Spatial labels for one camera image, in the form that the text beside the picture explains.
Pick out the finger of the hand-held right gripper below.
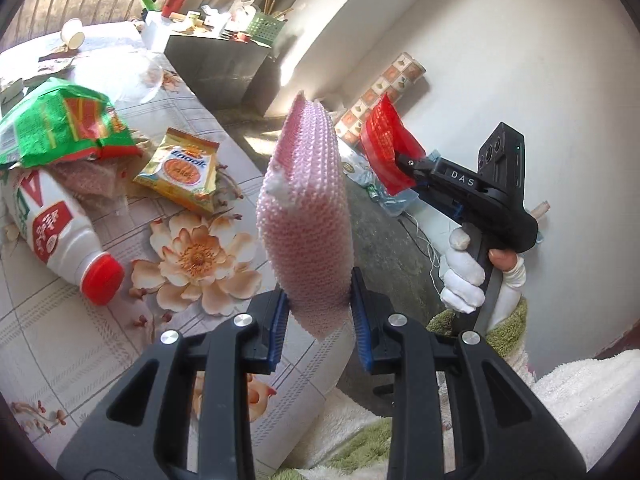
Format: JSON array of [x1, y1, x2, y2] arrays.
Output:
[[415, 184, 465, 222], [395, 151, 437, 184]]

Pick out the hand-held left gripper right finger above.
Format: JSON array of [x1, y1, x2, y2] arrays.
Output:
[[350, 266, 586, 480]]

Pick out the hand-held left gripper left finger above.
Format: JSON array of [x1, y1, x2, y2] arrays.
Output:
[[57, 289, 292, 480]]

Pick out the red plastic wrapper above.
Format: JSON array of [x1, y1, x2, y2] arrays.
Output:
[[359, 92, 427, 196]]

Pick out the pink knitted pouch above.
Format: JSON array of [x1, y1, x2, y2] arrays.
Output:
[[256, 91, 355, 343]]

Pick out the white bottle with red cap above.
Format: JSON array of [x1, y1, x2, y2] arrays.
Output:
[[0, 165, 126, 307]]

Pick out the green snack bag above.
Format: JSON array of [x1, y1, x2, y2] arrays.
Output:
[[0, 76, 143, 170]]

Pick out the person's right forearm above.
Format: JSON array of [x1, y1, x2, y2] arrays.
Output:
[[427, 255, 640, 471]]

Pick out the person's right hand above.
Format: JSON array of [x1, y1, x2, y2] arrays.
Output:
[[440, 225, 520, 314]]

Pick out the blue water jug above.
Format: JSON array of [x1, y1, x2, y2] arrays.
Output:
[[345, 150, 422, 217]]

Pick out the tile print panel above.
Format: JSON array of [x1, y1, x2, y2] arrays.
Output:
[[334, 52, 428, 148]]

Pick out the yellow snack packet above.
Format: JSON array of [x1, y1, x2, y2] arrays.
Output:
[[132, 127, 221, 213]]

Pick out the beige curtain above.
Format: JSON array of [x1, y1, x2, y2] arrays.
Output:
[[192, 0, 401, 111]]

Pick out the floral tablecloth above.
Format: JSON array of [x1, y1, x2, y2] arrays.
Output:
[[0, 20, 361, 461]]

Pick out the green plastic basket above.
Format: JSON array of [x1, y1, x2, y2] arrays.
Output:
[[245, 10, 287, 44]]

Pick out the grey cabinet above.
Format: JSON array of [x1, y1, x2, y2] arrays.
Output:
[[165, 32, 281, 116]]

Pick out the white plastic bag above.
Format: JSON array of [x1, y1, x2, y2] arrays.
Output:
[[230, 0, 264, 26]]

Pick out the pink bubble wrap sheet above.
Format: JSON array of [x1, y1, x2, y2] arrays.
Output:
[[47, 157, 126, 206]]

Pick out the clear plastic bowl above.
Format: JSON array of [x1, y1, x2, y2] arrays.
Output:
[[87, 52, 166, 106]]

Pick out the white cardboard box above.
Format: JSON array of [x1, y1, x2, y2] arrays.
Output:
[[141, 9, 176, 55]]

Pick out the white paper cup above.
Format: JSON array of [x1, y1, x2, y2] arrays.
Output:
[[60, 17, 87, 50]]

